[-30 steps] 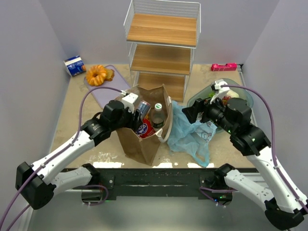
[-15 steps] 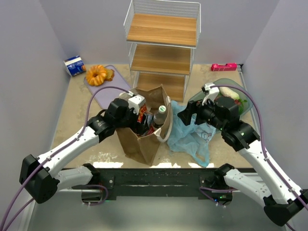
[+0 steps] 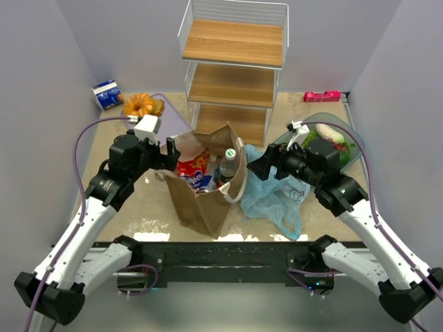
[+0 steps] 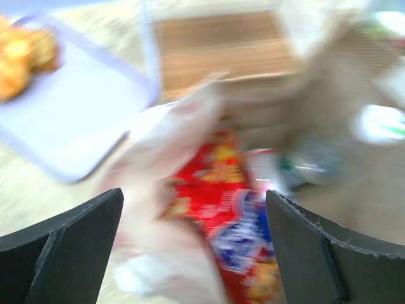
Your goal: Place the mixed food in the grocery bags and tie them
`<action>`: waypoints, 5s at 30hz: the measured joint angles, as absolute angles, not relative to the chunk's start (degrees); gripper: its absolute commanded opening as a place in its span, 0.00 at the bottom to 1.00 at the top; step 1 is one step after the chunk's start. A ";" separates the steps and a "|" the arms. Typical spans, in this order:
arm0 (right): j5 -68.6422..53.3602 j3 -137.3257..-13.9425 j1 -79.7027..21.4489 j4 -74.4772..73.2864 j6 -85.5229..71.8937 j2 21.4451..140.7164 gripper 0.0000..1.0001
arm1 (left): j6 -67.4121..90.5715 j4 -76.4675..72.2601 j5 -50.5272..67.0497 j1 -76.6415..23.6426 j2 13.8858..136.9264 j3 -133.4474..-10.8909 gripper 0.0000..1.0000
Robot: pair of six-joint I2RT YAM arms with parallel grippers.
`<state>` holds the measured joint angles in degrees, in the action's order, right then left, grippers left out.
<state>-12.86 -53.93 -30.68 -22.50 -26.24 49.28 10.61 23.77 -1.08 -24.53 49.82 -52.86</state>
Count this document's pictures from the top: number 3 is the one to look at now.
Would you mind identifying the red candy bag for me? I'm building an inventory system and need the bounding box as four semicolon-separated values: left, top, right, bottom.
176;149;210;192

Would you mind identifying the green label water bottle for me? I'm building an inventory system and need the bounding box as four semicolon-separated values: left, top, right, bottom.
217;148;240;187

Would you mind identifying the light blue plastic bag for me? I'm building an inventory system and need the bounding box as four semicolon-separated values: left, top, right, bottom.
240;167;310;241

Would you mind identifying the red bull can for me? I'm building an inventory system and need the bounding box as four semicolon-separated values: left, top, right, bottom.
197;161;219;194

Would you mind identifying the brown paper grocery bag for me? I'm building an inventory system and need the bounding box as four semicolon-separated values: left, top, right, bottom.
155;123;248;239

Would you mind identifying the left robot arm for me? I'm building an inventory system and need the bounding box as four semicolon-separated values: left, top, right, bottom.
14;132;180;326

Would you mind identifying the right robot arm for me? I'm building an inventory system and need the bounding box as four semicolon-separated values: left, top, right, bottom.
247;139;442;324

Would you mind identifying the clear green food container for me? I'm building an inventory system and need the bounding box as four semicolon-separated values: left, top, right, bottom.
273;112;366;174

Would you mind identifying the lavender cutting board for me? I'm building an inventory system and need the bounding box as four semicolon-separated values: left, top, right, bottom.
120;93;191;139

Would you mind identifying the green grape bunch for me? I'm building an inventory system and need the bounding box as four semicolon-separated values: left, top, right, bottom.
301;130;318;148

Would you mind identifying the white radish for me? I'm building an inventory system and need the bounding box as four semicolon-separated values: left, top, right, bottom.
316;124;345;144

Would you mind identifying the red grape bunch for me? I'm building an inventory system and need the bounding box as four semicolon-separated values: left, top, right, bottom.
334;142;348;151

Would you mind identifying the bread slice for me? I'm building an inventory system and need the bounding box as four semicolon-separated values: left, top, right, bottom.
152;98;165;117

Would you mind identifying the glazed bundt cake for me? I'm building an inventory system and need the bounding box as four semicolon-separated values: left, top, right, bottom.
123;93;154;117

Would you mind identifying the green lime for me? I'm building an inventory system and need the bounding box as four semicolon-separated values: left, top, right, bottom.
339;150;351;168

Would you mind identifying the blue white milk carton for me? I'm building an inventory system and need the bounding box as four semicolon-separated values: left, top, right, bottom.
91;80;124;110

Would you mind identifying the pink box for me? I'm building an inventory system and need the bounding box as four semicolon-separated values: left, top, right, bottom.
303;90;341;103

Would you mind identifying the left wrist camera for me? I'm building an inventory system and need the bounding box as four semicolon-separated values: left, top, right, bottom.
128;115;161;145

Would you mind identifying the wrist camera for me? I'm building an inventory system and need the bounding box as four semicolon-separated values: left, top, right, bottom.
128;115;161;145
287;120;309;151

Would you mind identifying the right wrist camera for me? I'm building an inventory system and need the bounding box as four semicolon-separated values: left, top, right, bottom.
287;120;309;151

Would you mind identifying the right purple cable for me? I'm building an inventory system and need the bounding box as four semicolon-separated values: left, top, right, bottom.
287;120;443;332

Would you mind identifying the purple cable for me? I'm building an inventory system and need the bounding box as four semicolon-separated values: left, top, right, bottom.
24;116;160;332
287;120;443;332

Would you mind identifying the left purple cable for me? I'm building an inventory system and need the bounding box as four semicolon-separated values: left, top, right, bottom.
24;116;160;332

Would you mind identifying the black base frame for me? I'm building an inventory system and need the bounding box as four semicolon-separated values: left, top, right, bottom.
117;241;335;295

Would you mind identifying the white wire wooden shelf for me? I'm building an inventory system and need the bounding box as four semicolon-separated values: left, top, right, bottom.
178;1;289;146

